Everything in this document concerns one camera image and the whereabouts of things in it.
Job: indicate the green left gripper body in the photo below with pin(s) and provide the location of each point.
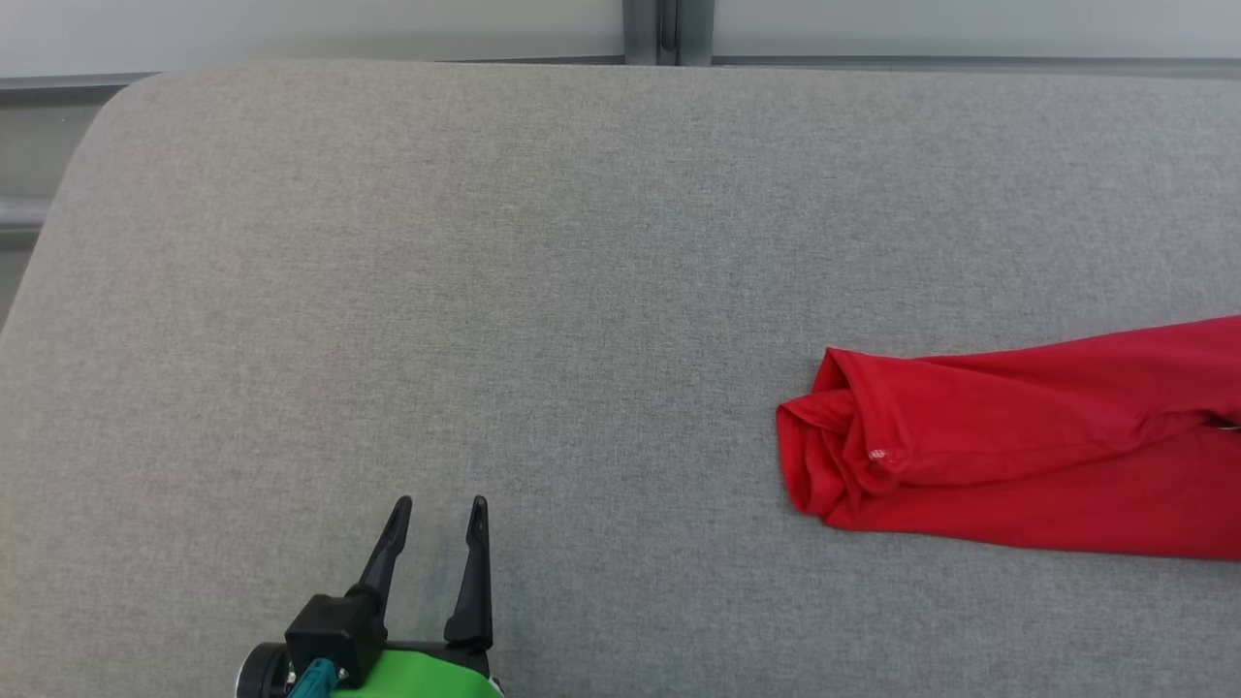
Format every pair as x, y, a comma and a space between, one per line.
427, 677

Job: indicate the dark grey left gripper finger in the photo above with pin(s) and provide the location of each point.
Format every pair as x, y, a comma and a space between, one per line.
393, 543
475, 582

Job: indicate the red and white shirt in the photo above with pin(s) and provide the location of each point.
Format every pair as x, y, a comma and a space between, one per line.
1018, 456

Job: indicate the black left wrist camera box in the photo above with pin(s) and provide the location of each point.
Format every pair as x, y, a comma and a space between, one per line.
334, 630

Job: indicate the teal left camera connector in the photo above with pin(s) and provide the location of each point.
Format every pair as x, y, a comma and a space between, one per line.
312, 681

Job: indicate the aluminium frame post with clip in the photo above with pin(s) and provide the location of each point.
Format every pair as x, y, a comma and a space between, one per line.
667, 29

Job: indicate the grey horizontal frame rail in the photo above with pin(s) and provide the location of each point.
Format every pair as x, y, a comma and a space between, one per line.
970, 66

